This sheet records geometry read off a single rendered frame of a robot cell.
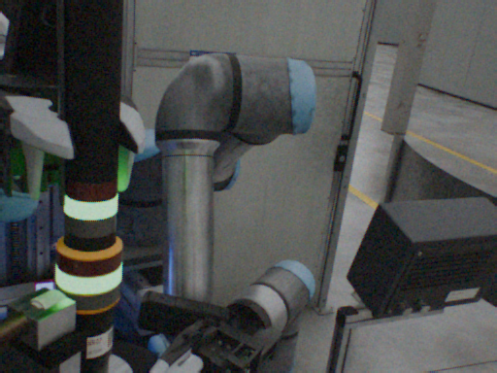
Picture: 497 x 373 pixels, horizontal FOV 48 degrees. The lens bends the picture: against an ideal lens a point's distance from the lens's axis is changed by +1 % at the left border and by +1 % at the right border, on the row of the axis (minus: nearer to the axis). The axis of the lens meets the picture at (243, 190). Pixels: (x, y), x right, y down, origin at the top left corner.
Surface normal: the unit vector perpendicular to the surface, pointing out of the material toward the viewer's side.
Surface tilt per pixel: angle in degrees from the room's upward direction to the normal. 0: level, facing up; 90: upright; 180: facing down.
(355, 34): 90
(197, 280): 67
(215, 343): 6
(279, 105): 91
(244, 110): 101
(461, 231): 15
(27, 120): 42
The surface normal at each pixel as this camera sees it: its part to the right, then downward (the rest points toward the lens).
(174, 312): -0.02, 0.40
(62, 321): 0.84, 0.28
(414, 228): 0.22, -0.80
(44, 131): -0.20, -0.51
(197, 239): 0.40, -0.03
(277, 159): 0.39, 0.37
